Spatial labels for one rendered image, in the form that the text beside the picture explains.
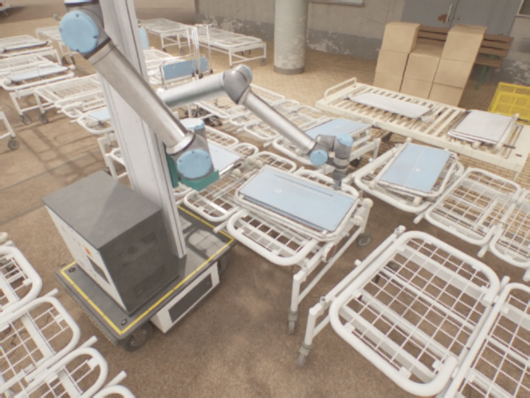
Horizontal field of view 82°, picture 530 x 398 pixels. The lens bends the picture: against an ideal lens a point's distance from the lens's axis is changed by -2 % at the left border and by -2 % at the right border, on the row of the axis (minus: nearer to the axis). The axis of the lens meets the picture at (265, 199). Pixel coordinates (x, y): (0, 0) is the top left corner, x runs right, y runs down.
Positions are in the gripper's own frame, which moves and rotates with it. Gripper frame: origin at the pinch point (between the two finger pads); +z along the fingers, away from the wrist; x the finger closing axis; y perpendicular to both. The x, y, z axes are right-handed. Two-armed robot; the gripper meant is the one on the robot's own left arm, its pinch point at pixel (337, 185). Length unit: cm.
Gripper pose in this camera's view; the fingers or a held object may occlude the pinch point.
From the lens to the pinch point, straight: 198.2
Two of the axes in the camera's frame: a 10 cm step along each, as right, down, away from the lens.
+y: 8.3, 3.4, -4.4
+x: 5.6, -5.5, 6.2
